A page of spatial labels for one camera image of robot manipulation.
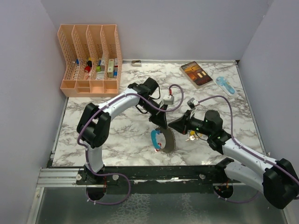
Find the blue handled key ring organiser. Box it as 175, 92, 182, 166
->
150, 126, 176, 154

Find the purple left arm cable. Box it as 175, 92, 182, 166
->
77, 84, 185, 206

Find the aluminium frame rail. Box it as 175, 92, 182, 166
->
37, 167, 285, 187

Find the orange paperback book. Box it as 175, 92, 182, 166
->
179, 61, 213, 89

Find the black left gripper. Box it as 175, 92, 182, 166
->
139, 98, 168, 129

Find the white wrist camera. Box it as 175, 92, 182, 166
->
163, 94, 174, 105
187, 98, 198, 110

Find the green white box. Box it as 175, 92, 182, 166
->
107, 58, 114, 78

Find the peach plastic file organiser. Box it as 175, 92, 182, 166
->
57, 24, 122, 97

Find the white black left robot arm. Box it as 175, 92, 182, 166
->
77, 77, 167, 184

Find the red black small bottle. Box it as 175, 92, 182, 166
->
84, 60, 93, 73

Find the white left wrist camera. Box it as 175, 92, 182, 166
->
163, 94, 174, 105

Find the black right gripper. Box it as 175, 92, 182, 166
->
168, 110, 212, 136

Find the small beige clip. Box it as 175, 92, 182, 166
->
131, 60, 142, 67

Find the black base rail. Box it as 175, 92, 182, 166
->
76, 165, 233, 194

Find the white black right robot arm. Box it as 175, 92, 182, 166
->
169, 110, 299, 209

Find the yellow tagged key bunch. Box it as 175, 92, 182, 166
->
186, 131, 199, 141

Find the blue packaged toothbrush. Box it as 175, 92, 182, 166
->
215, 76, 237, 97

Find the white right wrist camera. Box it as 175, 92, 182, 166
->
187, 98, 198, 110

